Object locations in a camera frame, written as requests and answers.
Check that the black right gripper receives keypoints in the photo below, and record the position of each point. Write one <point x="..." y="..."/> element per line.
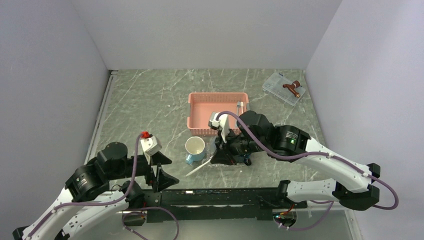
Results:
<point x="224" y="153"/>

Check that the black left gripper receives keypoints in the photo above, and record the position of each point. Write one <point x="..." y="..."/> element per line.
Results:
<point x="162" y="180"/>

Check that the white toothbrush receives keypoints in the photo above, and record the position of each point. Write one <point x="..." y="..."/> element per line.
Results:
<point x="239" y="108"/>
<point x="198" y="168"/>

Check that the clear textured plastic tray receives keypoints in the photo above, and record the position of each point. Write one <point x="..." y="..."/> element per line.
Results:
<point x="213" y="150"/>

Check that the dark blue mug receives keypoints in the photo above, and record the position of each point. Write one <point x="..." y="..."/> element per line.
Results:
<point x="247" y="160"/>

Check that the light blue mug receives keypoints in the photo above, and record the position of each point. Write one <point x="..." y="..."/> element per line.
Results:
<point x="195" y="148"/>

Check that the pink plastic perforated basket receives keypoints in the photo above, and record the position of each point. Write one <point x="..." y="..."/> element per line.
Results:
<point x="202" y="104"/>

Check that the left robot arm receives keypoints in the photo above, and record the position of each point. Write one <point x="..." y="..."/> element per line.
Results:
<point x="98" y="189"/>

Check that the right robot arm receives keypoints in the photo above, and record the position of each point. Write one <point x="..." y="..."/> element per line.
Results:
<point x="349" y="183"/>

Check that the clear plastic organizer box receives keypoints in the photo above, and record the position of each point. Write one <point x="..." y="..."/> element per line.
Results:
<point x="274" y="86"/>

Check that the brown copper faucet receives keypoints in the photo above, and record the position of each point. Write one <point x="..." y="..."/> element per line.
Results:
<point x="292" y="88"/>

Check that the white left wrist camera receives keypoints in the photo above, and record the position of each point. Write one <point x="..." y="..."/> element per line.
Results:
<point x="150" y="145"/>

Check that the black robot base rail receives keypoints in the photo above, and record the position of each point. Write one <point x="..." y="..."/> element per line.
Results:
<point x="260" y="203"/>

